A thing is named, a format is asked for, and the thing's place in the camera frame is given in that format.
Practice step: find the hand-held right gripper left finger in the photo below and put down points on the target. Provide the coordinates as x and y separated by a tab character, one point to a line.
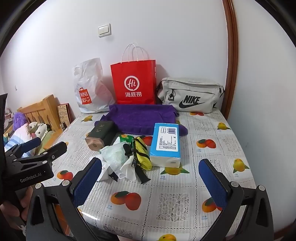
89	180

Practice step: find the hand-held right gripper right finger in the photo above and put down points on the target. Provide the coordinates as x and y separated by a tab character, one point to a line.
212	183

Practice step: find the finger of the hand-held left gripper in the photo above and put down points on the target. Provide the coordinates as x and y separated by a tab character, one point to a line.
30	143
55	149

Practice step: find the white plastic items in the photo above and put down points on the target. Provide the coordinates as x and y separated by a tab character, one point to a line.
113	153

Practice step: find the green packet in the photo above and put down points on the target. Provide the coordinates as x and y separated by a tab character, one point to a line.
124	138

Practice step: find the yellow small pouch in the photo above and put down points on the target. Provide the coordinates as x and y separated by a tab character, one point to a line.
142	148

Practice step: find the person's left hand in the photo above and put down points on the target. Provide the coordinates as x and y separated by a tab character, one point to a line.
25	197

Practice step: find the white spotted plush toy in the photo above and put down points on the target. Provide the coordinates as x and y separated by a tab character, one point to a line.
40	132

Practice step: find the purple plush toy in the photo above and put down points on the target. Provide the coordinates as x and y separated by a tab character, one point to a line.
19	120

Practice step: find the fruit print tablecloth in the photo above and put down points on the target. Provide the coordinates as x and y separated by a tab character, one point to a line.
185	162

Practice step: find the brown patterned box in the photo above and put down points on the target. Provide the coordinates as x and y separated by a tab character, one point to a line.
64	114

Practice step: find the wooden headboard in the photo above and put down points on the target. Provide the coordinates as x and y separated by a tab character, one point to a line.
46	104

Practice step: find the dark green tin box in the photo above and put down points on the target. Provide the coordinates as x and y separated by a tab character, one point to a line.
101	132

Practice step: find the blue tissue pack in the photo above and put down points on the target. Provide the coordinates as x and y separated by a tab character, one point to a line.
164	143

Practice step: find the white plastic shopping bag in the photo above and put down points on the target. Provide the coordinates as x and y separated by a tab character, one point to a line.
87	78

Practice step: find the purple towel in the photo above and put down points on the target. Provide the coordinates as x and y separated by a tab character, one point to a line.
143	118

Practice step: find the grey waist bag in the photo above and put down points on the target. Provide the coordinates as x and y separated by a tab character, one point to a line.
192	90

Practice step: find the red paper bag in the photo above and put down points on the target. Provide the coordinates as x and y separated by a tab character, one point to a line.
136	74

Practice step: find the brown wooden door frame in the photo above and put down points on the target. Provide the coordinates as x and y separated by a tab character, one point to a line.
232	58

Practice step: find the white light switch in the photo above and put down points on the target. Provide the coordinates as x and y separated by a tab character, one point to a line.
104	30

